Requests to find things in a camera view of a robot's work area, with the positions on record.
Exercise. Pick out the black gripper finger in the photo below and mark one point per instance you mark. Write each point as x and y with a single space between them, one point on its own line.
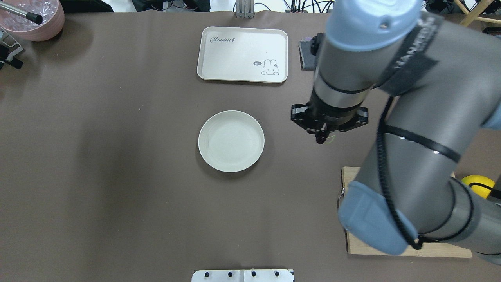
14 62

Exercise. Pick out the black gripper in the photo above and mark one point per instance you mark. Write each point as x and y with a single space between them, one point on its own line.
300 116

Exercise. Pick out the round beige plate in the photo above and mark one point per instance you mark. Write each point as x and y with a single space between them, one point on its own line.
231 141

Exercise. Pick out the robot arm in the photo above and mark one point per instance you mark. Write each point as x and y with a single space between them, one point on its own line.
443 83

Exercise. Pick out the white rabbit tray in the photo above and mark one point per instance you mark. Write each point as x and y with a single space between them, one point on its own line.
243 54

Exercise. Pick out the bamboo cutting board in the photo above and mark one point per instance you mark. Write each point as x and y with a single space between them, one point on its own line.
370 228

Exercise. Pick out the grey folded cloth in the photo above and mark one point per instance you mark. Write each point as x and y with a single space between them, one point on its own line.
307 53

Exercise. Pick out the yellow lemon outer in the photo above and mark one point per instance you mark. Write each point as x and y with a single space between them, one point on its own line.
480 184

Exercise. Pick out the wooden glass stand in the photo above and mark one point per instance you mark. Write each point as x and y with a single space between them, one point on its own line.
475 13

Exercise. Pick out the white wire cup rack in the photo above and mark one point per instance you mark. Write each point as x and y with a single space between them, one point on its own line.
9 46

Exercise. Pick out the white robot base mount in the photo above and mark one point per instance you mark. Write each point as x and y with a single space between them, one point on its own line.
244 275

